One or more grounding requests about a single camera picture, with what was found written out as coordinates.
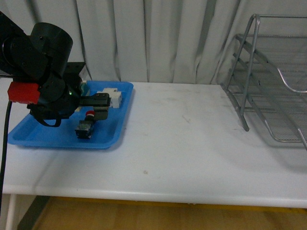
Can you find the red emergency stop button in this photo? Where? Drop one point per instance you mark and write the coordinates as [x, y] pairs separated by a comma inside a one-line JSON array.
[[85, 127]]

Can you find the green knife switch block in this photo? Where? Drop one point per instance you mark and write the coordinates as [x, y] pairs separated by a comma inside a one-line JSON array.
[[85, 91]]

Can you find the white table leg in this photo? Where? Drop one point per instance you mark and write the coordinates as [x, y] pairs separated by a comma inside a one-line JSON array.
[[11, 213]]

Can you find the grey curtain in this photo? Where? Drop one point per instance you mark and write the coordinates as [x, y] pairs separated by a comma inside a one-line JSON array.
[[171, 41]]

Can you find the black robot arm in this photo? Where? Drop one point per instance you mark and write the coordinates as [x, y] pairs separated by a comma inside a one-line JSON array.
[[42, 77]]

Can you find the blue plastic tray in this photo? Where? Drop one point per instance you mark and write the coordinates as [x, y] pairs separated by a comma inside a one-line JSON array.
[[106, 132]]

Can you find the silver mesh tray rack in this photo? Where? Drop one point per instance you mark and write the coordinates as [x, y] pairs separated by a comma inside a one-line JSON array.
[[269, 76]]

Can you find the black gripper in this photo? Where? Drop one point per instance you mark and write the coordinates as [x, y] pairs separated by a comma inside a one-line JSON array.
[[59, 97]]

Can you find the white circuit breaker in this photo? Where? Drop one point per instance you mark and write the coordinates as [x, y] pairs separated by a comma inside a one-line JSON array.
[[115, 96]]

